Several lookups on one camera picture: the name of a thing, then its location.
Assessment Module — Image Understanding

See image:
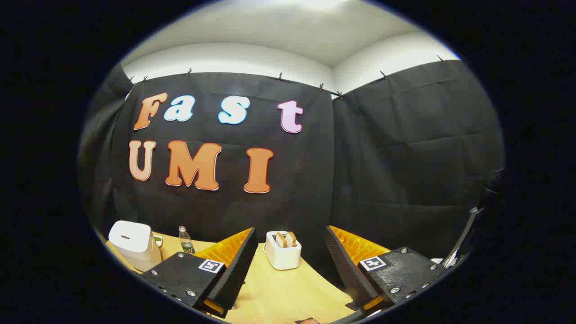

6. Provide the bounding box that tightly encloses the black backdrop cloth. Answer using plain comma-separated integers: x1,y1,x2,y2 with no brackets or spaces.
77,60,505,270

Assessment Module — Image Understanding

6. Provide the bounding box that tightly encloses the clear plastic water bottle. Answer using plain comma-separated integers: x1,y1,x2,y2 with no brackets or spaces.
179,226,195,255

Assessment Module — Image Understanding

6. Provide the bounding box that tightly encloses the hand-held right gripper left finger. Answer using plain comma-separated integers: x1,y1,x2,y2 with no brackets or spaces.
139,227,258,319

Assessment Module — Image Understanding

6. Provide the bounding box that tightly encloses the white toaster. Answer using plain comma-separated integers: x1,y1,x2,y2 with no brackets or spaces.
264,231,302,270

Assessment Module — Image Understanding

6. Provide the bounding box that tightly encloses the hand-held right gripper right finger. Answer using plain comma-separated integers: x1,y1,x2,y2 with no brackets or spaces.
325,225,450,315

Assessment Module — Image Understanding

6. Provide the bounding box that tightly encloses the white rice cooker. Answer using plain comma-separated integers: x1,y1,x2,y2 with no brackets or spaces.
108,220,162,272

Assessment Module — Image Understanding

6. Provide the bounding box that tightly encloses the dark grey bar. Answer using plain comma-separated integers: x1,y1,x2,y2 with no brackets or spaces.
443,207,483,268

